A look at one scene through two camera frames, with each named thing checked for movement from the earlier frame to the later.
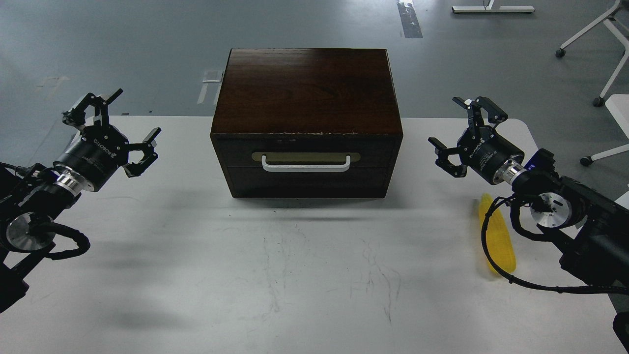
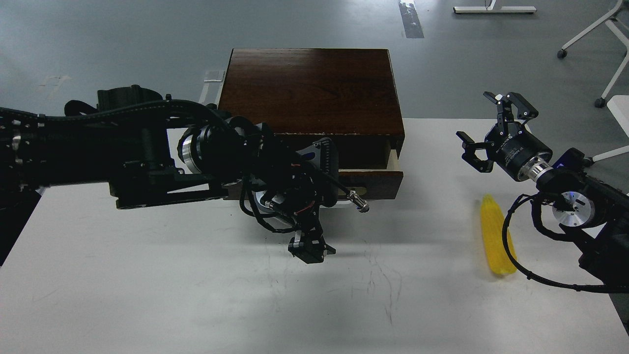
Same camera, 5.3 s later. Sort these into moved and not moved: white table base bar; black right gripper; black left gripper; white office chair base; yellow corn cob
Moved: black right gripper; black left gripper
Not moved: white table base bar; yellow corn cob; white office chair base
